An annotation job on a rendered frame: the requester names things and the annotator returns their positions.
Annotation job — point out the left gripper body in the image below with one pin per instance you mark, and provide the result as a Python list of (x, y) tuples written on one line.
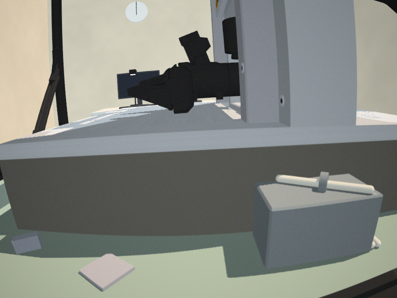
[(186, 88)]

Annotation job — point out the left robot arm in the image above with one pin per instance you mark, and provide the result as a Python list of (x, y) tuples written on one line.
[(196, 48)]

